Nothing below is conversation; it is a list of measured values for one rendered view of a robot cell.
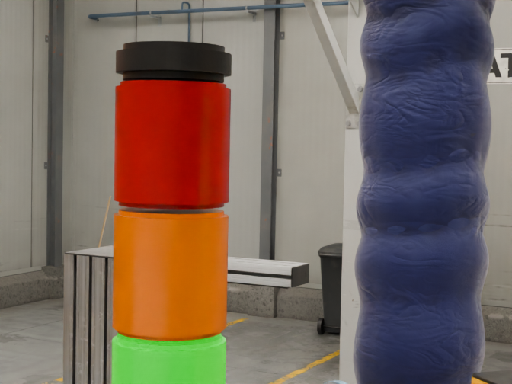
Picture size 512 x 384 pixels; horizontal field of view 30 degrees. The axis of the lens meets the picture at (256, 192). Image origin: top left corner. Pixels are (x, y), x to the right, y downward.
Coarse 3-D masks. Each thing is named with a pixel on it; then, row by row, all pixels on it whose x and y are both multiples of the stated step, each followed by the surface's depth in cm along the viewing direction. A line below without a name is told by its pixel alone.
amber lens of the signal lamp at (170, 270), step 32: (128, 224) 40; (160, 224) 39; (192, 224) 40; (224, 224) 41; (128, 256) 40; (160, 256) 39; (192, 256) 40; (224, 256) 41; (128, 288) 40; (160, 288) 39; (192, 288) 40; (224, 288) 41; (128, 320) 40; (160, 320) 39; (192, 320) 40; (224, 320) 41
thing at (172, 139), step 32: (128, 96) 40; (160, 96) 39; (192, 96) 39; (224, 96) 40; (128, 128) 40; (160, 128) 39; (192, 128) 39; (224, 128) 41; (128, 160) 40; (160, 160) 39; (192, 160) 39; (224, 160) 41; (128, 192) 40; (160, 192) 39; (192, 192) 39; (224, 192) 41
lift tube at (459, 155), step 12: (432, 156) 161; (456, 156) 161; (468, 156) 163; (480, 156) 166; (372, 168) 167; (396, 168) 163; (372, 228) 167; (396, 228) 163; (420, 228) 162; (432, 228) 162; (456, 228) 162
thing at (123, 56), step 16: (128, 48) 40; (144, 48) 39; (160, 48) 39; (176, 48) 39; (192, 48) 39; (208, 48) 40; (224, 48) 41; (128, 64) 40; (144, 64) 39; (160, 64) 39; (176, 64) 39; (192, 64) 39; (208, 64) 40; (224, 64) 40; (128, 80) 42; (192, 80) 41; (208, 80) 40
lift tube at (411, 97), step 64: (384, 0) 163; (448, 0) 159; (384, 64) 164; (448, 64) 160; (384, 128) 163; (448, 128) 160; (384, 192) 163; (448, 192) 160; (384, 256) 164; (448, 256) 161; (384, 320) 164; (448, 320) 162
